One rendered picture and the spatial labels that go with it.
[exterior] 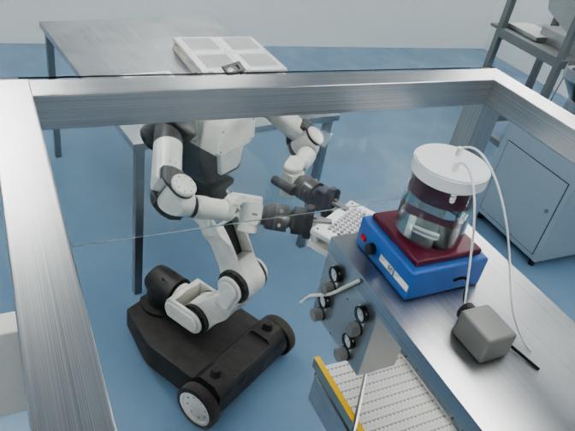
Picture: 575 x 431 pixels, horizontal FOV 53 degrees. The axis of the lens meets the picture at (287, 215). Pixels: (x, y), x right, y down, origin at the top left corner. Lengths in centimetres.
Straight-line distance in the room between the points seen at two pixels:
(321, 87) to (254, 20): 529
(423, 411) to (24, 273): 121
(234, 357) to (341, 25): 491
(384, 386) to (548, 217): 238
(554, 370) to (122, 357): 200
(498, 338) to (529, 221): 282
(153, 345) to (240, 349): 37
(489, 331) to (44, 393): 82
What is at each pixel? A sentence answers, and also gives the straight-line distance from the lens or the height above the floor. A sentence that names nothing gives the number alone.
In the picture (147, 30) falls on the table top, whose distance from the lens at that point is 379.
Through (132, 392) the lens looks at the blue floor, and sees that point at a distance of 266.
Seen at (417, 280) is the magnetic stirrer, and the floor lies 140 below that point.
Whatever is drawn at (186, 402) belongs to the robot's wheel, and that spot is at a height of 8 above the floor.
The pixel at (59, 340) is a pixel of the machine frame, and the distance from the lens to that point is 54.
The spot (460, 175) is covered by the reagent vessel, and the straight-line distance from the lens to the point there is 114.
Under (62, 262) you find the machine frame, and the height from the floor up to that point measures 172.
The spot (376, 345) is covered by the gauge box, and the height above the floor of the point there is 121.
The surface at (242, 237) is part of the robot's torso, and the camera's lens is 226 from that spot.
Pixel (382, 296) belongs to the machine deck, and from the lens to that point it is 120.
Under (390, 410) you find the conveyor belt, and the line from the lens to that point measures 159.
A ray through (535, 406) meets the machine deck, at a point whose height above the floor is 135.
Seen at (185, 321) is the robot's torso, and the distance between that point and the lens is 255.
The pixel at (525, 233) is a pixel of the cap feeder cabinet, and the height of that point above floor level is 18.
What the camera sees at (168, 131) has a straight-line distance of 108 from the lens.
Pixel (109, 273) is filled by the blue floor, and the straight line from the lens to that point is 319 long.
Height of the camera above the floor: 212
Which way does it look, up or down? 35 degrees down
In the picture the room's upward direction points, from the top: 11 degrees clockwise
